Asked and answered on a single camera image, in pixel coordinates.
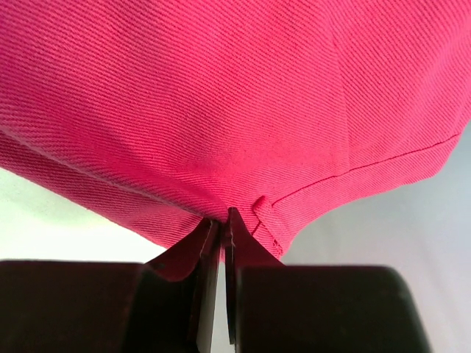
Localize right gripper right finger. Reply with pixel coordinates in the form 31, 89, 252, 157
224, 208, 431, 352

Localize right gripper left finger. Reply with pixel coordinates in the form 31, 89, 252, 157
1, 219, 219, 352

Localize pink trousers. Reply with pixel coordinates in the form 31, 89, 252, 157
1, 1, 470, 257

